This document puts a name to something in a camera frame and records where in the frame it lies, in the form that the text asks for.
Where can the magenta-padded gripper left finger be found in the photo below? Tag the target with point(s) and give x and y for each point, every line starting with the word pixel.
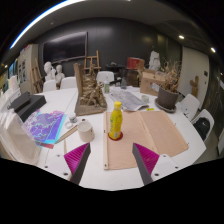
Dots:
pixel 78 160

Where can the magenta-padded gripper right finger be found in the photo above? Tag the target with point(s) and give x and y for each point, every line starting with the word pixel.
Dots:
pixel 148 160

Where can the yellow drink bottle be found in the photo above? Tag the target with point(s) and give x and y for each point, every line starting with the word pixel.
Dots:
pixel 116 121

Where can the plain wooden strip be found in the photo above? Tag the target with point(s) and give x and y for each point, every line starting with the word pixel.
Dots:
pixel 64 148
pixel 66 134

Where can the cream ceramic mug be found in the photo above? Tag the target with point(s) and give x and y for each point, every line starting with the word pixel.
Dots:
pixel 86 131

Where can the white tape roll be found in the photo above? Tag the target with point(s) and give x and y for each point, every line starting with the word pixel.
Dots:
pixel 67 125

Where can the small jar with white lid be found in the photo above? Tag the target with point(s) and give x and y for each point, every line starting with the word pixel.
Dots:
pixel 72 117

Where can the purple colourful painting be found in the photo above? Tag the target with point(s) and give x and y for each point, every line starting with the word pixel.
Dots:
pixel 46 126

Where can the grey plant saucer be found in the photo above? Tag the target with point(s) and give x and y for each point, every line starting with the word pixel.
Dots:
pixel 165 110

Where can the small glass jar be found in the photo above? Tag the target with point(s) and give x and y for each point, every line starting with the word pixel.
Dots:
pixel 145 99

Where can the black backpack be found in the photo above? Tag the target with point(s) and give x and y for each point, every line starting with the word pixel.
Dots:
pixel 202 128

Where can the crumpled newspaper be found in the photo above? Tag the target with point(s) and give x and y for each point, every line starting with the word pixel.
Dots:
pixel 128 100

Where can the golden brown sculpture on board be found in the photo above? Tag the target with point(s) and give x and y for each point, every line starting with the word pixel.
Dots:
pixel 91 96

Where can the clear plastic cover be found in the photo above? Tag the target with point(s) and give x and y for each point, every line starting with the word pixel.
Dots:
pixel 16 140

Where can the dry plant in grey pot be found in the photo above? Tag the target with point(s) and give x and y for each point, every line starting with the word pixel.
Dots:
pixel 166 96

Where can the white chair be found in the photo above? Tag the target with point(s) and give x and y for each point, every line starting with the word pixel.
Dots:
pixel 68 82
pixel 190 105
pixel 49 86
pixel 206 115
pixel 106 76

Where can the black flat box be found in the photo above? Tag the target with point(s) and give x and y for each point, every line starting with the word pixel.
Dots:
pixel 20 100
pixel 33 106

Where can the cardboard box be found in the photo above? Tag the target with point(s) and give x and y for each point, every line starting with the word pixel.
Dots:
pixel 150 83

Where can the clear bottle with green label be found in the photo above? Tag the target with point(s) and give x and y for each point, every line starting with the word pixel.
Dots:
pixel 107 87

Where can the clear glass bottle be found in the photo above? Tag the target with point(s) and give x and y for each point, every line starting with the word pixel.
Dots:
pixel 124 83

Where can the brown wooden figure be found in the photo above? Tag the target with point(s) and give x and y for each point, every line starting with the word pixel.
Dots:
pixel 194 87

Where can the white plaster bust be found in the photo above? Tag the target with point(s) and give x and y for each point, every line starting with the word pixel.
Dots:
pixel 49 70
pixel 60 75

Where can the wooden easel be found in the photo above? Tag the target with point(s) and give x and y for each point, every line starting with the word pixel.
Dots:
pixel 36 76
pixel 92 61

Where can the red box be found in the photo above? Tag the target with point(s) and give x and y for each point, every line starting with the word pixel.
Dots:
pixel 135 63

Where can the white plaster figure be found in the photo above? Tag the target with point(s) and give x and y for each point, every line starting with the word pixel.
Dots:
pixel 154 60

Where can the round ceiling spotlights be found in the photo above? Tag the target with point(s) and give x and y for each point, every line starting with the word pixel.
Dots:
pixel 181 37

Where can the long ceiling light strip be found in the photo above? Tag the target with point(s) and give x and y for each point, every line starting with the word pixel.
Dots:
pixel 36 20

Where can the black wall screen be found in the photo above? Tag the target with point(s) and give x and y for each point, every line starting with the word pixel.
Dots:
pixel 65 46

